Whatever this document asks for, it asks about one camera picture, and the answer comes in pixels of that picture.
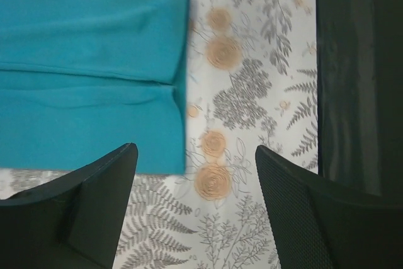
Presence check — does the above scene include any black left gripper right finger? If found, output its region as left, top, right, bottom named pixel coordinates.
left=255, top=146, right=402, bottom=268

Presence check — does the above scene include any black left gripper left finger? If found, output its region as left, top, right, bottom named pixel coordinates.
left=1, top=143, right=138, bottom=268

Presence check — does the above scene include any teal t shirt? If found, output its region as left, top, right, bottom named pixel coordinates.
left=1, top=0, right=190, bottom=175

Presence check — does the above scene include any floral patterned table mat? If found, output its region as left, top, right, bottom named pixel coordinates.
left=0, top=0, right=319, bottom=269

